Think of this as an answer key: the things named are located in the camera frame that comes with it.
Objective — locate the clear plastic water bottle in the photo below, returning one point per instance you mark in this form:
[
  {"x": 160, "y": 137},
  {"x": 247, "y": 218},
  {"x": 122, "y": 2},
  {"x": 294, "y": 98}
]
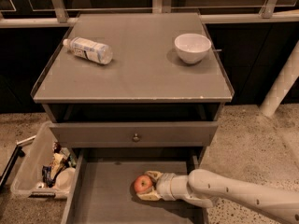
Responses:
[{"x": 89, "y": 50}]

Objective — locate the red apple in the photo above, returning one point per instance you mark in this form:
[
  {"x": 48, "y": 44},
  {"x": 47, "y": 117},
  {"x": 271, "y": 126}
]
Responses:
[{"x": 142, "y": 183}]

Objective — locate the clear plastic storage bin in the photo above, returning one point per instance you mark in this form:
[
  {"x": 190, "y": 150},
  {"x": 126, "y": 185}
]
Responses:
[{"x": 28, "y": 181}]

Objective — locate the round metal drawer knob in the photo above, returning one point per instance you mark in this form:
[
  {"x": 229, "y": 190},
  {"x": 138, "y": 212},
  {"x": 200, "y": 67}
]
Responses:
[{"x": 136, "y": 137}]

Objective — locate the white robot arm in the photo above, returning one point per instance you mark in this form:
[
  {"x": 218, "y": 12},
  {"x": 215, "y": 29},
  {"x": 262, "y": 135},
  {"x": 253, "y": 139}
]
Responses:
[{"x": 253, "y": 160}]

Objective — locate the white ceramic bowl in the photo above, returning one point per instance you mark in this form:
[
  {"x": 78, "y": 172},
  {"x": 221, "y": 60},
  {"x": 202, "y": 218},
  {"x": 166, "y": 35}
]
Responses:
[{"x": 192, "y": 48}]

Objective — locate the metal railing frame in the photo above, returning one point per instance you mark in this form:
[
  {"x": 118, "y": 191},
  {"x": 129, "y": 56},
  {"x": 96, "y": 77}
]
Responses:
[{"x": 47, "y": 13}]

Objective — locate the grey drawer cabinet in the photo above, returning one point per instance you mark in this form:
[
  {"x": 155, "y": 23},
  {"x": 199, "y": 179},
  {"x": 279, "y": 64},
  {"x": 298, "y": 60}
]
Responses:
[{"x": 146, "y": 81}]

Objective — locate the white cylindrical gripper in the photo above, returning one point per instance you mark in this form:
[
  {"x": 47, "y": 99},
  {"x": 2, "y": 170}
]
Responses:
[{"x": 164, "y": 187}]

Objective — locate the white lid in bin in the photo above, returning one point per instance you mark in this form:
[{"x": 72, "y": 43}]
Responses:
[{"x": 64, "y": 179}]

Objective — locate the snack packets in bin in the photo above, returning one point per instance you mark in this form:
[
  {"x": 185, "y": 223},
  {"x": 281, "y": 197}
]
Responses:
[{"x": 61, "y": 159}]

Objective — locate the grey top drawer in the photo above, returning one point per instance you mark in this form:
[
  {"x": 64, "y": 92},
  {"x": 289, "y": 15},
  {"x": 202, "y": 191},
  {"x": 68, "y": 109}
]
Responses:
[{"x": 120, "y": 134}]

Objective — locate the open grey middle drawer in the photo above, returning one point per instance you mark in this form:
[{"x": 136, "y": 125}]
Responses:
[{"x": 103, "y": 188}]

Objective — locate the black flat panel on floor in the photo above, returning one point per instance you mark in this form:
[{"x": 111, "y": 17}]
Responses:
[{"x": 17, "y": 152}]

